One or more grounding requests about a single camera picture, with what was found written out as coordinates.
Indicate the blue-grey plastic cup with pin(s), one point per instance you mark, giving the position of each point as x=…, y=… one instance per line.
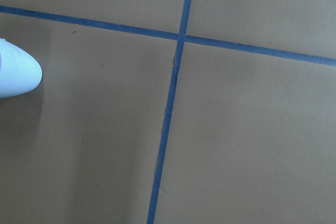
x=20, y=72

